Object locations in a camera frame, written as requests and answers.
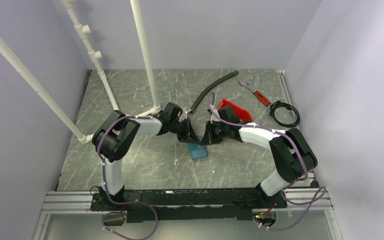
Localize aluminium rail at front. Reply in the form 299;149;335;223
41;187;332;214

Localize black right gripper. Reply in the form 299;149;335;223
200;120;229;146

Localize red plastic bin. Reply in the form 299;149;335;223
216;98;253;122

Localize black foam hose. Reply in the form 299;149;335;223
188;70;239;114

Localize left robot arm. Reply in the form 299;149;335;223
91;102;200;210

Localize aluminium rail at right edge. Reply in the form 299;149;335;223
275;69;316;181

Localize black base bar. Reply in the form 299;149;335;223
90;187;287;223

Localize white PVC pipe frame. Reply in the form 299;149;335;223
0;0;162;145

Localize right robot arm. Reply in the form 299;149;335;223
200;105;318;208

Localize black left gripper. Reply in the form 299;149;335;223
169;117;200;145

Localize red-handled adjustable wrench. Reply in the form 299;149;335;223
238;80;271;107

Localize blue card holder wallet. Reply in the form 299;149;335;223
187;143;208;161

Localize coiled black cable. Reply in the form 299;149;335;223
268;101;301;129

